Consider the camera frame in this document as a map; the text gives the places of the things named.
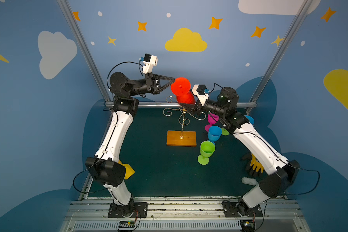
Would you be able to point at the small circuit board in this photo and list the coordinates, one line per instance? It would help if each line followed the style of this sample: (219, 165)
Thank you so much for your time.
(126, 226)
(247, 226)

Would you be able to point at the wooden base wire glass rack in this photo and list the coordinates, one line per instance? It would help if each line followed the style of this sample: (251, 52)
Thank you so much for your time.
(182, 138)

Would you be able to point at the white cleaning brush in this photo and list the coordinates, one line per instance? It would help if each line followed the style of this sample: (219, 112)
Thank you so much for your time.
(249, 181)

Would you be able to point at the red wine glass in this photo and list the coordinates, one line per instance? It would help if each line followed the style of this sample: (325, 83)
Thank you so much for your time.
(181, 89)

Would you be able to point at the back aluminium crossbar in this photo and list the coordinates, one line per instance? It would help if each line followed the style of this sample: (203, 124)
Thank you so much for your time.
(176, 105)

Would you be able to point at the right small circuit board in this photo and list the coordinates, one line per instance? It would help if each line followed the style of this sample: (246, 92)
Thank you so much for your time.
(247, 226)

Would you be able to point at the green wine glass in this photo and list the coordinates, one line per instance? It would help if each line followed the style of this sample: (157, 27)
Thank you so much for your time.
(224, 132)
(207, 148)

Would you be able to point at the aluminium frame post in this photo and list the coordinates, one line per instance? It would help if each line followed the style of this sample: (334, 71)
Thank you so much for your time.
(72, 22)
(289, 36)

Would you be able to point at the pink wine glass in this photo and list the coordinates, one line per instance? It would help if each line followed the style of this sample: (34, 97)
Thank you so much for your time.
(212, 120)

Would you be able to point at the left small circuit board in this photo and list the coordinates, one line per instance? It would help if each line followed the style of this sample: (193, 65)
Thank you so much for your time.
(126, 226)

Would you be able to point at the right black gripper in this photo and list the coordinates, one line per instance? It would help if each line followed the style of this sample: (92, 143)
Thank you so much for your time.
(198, 105)

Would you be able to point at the yellow black work glove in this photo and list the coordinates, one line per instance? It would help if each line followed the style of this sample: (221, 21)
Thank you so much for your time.
(253, 166)

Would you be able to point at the aluminium rail base frame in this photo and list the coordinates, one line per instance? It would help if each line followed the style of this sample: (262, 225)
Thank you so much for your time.
(182, 214)

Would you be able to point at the left aluminium frame post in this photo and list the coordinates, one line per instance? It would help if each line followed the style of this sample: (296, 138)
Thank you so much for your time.
(72, 22)

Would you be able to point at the right aluminium frame post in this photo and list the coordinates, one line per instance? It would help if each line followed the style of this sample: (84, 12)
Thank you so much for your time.
(289, 36)

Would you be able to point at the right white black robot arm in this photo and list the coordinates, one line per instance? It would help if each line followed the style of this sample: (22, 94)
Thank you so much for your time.
(281, 172)

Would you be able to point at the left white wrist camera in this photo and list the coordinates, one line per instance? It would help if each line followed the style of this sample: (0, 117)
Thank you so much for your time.
(148, 62)

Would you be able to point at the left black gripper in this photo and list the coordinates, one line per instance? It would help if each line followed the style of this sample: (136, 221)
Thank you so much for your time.
(151, 83)

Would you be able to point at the yellow toy shovel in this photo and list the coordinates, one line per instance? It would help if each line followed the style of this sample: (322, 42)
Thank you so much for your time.
(129, 170)

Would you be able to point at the blue wine glass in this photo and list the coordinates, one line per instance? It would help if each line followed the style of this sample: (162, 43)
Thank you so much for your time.
(251, 120)
(214, 133)

